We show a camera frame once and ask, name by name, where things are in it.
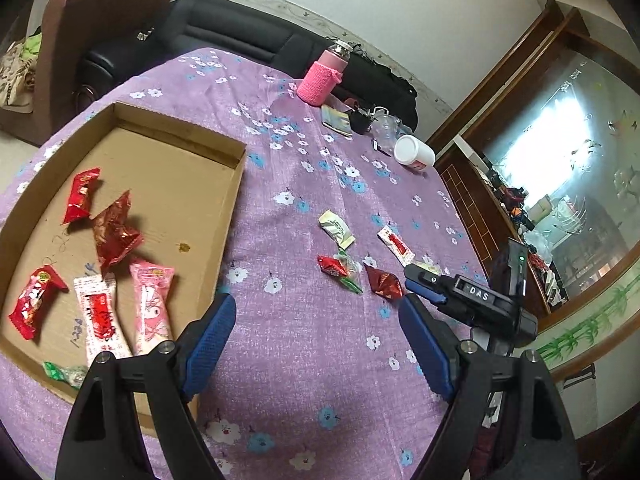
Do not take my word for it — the black sofa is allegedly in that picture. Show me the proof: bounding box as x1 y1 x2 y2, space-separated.
82 0 418 131

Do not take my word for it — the flat white box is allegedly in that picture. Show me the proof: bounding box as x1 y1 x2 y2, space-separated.
452 137 481 162

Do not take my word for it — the pink cartoon snack packet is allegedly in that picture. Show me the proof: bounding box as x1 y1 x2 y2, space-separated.
129 260 176 356

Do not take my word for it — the green bamboo wall sticker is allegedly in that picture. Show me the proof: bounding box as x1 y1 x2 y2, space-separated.
537 280 638 368

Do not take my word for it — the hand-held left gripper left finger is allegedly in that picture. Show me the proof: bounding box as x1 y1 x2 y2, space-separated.
56 291 237 480

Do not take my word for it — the purple floral tablecloth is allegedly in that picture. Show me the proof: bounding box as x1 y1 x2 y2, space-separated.
0 47 501 480

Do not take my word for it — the small red snack packet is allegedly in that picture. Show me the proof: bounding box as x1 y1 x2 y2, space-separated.
62 167 102 225

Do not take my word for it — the yellow and white snack packet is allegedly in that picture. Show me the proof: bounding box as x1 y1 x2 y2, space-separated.
319 210 355 250

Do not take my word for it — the black bag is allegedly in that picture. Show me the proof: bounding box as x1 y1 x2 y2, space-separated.
345 55 418 128

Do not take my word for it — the wooden glass-front sideboard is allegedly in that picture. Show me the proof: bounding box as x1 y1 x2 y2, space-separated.
425 0 640 381

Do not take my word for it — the pink knit-sleeved bottle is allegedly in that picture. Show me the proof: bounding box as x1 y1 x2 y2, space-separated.
296 40 352 107

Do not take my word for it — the small white red-striped packet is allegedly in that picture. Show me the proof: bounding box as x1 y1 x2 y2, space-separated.
376 225 416 267

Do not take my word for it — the brown notebook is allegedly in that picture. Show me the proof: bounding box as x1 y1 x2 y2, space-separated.
320 105 354 140

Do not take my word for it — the white plastic jar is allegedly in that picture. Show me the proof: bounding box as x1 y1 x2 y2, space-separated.
393 134 436 171

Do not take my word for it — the red candy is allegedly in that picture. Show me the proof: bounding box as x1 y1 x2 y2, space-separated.
317 255 351 277

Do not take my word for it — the shiny red foil packet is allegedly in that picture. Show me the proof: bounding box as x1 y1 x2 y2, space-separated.
91 190 144 277

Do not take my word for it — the cardboard tray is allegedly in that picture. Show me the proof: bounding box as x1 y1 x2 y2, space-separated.
0 101 247 438

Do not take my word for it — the red packet with round logo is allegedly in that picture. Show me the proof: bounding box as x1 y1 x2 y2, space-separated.
7 266 69 342

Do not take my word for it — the brown armchair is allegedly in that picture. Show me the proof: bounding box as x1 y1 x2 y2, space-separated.
0 0 178 147

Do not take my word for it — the white and red snack packet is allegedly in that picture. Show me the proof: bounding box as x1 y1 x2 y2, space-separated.
73 275 133 366

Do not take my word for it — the clear green candy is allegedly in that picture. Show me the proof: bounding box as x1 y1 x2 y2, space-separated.
335 252 364 295

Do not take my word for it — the dark red foil packet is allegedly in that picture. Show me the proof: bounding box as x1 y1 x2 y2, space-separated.
364 264 403 301

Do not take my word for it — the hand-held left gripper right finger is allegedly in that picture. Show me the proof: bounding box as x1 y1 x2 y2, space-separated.
398 293 578 480

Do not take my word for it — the pile of clothes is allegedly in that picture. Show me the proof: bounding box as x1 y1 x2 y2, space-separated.
0 30 43 111

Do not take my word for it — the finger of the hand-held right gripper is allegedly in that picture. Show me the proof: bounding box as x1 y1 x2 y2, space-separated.
406 281 448 306
404 265 456 293

